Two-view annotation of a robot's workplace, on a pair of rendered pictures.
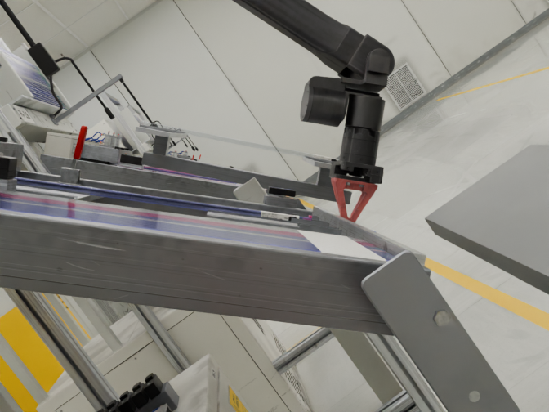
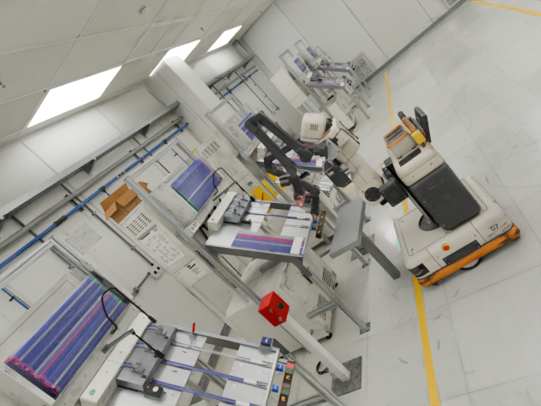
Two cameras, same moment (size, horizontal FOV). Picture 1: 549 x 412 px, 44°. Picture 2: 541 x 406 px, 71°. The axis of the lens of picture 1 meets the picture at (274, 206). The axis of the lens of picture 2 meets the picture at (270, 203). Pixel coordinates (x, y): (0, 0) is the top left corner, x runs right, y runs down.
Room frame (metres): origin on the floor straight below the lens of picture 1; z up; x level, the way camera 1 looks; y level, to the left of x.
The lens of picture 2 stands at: (-1.40, -1.42, 1.69)
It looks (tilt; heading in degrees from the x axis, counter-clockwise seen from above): 13 degrees down; 32
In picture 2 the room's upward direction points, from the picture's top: 44 degrees counter-clockwise
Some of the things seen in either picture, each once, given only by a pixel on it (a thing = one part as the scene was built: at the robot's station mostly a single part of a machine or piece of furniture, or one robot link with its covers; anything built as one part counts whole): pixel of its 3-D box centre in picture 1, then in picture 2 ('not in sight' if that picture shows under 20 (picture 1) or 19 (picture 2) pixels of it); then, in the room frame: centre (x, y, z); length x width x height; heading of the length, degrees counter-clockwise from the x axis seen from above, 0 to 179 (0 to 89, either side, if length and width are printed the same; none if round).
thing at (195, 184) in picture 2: not in sight; (193, 186); (0.97, 0.45, 1.52); 0.51 x 0.13 x 0.27; 2
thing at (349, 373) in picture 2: not in sight; (307, 340); (0.20, 0.09, 0.39); 0.24 x 0.24 x 0.78; 2
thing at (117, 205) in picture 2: not in sight; (138, 187); (0.85, 0.75, 1.82); 0.68 x 0.30 x 0.20; 2
